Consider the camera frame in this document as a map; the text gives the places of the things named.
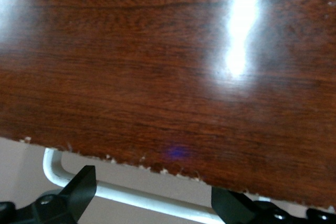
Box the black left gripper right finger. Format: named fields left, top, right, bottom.
left=212, top=187, right=336, bottom=224

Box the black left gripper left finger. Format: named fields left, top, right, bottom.
left=0, top=165, right=97, bottom=224

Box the light wood drawer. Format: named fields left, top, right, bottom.
left=43, top=147, right=224, bottom=224

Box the brown table cover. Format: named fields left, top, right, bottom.
left=0, top=136, right=336, bottom=224

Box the dark red wooden cabinet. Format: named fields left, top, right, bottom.
left=0, top=0, right=336, bottom=209

